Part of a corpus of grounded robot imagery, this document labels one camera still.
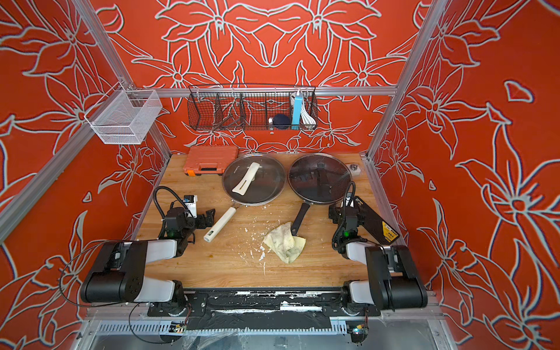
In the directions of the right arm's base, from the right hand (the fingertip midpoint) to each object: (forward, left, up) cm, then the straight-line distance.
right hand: (343, 202), depth 90 cm
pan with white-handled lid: (+7, +40, +5) cm, 41 cm away
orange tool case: (+27, +65, -2) cm, 70 cm away
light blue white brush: (+29, +18, +25) cm, 42 cm away
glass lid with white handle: (+10, +39, +4) cm, 40 cm away
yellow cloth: (-18, +25, 0) cm, 31 cm away
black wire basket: (+38, +40, +22) cm, 60 cm away
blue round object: (+30, +27, +20) cm, 45 cm away
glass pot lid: (+7, +11, +7) cm, 15 cm away
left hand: (-2, +60, -3) cm, 60 cm away
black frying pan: (-11, +20, 0) cm, 23 cm away
